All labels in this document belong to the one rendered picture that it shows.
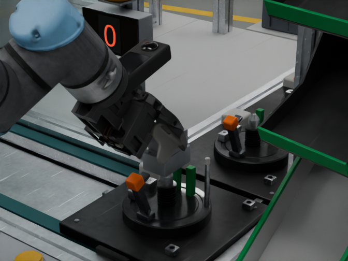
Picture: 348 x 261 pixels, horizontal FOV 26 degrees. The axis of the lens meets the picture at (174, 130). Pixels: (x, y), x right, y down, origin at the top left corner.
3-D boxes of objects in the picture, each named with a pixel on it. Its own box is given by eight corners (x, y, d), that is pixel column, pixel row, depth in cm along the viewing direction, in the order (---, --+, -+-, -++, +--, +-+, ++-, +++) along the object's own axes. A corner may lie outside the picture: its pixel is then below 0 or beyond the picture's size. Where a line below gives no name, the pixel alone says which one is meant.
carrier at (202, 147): (275, 213, 123) (280, 144, 118) (159, 170, 136) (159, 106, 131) (341, 157, 140) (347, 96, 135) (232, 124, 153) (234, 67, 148)
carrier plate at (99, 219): (182, 291, 105) (183, 278, 104) (59, 232, 118) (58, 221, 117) (271, 216, 122) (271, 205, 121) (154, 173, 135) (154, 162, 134)
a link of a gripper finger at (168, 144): (169, 176, 112) (132, 145, 106) (187, 142, 113) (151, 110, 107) (184, 180, 110) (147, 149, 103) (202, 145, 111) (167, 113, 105)
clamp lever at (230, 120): (238, 155, 131) (231, 124, 126) (229, 152, 132) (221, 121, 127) (249, 141, 133) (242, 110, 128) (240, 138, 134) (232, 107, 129)
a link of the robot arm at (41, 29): (-11, 22, 87) (43, -28, 87) (40, 71, 96) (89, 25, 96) (18, 57, 82) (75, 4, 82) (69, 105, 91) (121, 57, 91)
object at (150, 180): (149, 192, 121) (149, 184, 120) (142, 189, 122) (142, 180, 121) (157, 187, 123) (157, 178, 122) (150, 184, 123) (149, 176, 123)
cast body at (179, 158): (165, 178, 112) (164, 135, 109) (142, 169, 114) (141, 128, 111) (198, 157, 118) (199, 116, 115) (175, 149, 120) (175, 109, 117)
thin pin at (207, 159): (207, 208, 117) (208, 159, 113) (203, 206, 117) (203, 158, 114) (209, 205, 117) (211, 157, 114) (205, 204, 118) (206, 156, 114)
